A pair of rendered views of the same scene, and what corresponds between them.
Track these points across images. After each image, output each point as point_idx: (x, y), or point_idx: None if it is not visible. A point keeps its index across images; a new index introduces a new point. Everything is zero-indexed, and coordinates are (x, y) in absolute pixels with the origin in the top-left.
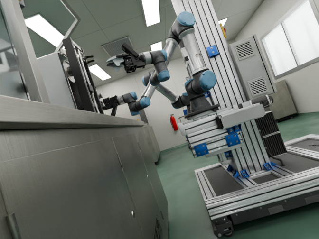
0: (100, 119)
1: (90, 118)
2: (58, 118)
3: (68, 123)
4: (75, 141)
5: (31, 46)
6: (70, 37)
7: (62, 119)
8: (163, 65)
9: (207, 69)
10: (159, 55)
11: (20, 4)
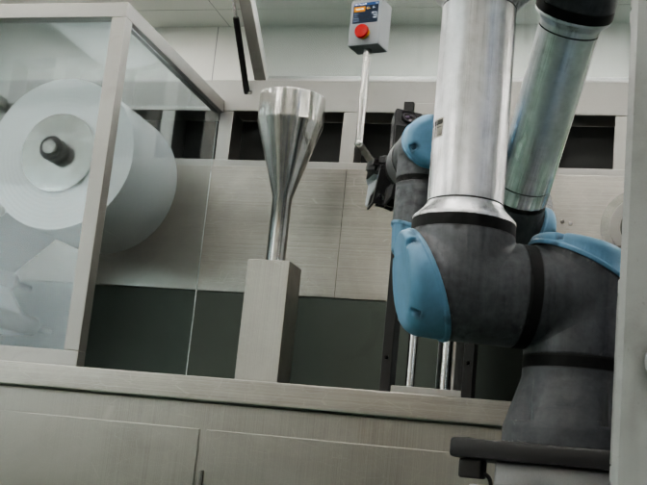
0: (124, 384)
1: (83, 379)
2: (3, 376)
3: (18, 384)
4: (57, 409)
5: (87, 263)
6: (406, 102)
7: (11, 378)
8: (395, 199)
9: (416, 220)
10: (398, 152)
11: (368, 45)
